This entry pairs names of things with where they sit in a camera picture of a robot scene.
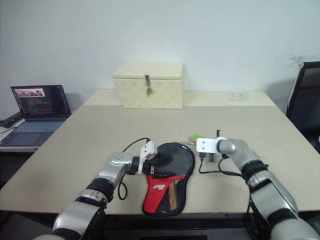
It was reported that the wooden paddle handle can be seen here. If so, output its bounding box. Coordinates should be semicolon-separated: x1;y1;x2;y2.
167;180;185;213

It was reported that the dark open laptop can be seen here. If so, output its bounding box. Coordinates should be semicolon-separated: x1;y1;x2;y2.
0;84;73;147

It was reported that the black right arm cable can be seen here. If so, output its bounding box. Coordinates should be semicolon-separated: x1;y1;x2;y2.
198;151;261;240

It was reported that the black office chair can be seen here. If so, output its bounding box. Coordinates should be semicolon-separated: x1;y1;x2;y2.
285;60;320;149

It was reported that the black power strip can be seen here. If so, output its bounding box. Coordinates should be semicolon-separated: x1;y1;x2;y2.
0;110;23;129

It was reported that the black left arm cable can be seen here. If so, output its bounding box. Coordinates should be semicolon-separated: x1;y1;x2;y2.
117;136;152;201

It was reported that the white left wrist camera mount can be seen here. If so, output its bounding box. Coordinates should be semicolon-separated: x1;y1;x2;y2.
139;140;158;175

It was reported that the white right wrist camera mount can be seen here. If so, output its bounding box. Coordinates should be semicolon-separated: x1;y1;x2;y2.
196;137;219;154

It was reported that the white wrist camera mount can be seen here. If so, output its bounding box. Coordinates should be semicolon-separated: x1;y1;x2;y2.
139;140;158;175
196;137;219;154

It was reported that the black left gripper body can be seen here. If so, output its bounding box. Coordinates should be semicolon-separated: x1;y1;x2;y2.
143;154;161;176

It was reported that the cream woven lidded box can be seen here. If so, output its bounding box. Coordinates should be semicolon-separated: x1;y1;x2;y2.
111;62;185;110

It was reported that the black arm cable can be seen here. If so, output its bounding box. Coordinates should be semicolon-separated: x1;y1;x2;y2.
117;136;152;201
198;151;261;240

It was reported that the white outlet plate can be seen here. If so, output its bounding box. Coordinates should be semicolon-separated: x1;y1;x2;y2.
226;87;250;102

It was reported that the black red paddle case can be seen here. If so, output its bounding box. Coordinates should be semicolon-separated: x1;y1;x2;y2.
142;141;196;217

